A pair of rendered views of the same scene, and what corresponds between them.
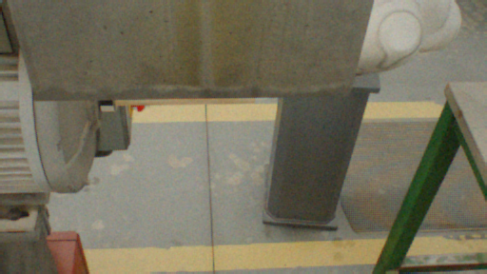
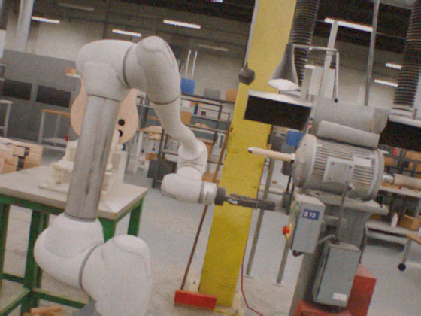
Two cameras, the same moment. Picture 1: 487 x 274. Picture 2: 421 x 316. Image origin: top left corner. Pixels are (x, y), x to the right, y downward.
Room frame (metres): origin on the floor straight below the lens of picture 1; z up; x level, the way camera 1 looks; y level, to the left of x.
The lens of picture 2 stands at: (2.37, 0.13, 1.36)
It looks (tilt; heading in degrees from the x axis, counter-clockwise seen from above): 6 degrees down; 191
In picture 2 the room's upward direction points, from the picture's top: 11 degrees clockwise
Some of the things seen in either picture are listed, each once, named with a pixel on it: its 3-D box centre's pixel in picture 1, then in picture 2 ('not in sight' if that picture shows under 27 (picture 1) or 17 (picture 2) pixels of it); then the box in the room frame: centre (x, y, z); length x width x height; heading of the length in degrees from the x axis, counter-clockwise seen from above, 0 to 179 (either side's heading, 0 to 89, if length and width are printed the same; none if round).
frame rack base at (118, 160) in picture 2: not in sight; (96, 164); (0.55, -0.78, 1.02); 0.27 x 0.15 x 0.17; 102
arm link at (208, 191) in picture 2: not in sight; (208, 193); (0.90, -0.12, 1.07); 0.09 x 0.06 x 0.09; 8
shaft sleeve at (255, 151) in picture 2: (185, 92); (271, 154); (0.55, 0.08, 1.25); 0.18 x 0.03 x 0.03; 98
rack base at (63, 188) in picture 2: not in sight; (73, 189); (0.85, -0.73, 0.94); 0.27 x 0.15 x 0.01; 102
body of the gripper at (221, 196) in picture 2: not in sight; (226, 197); (0.89, -0.05, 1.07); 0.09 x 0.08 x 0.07; 98
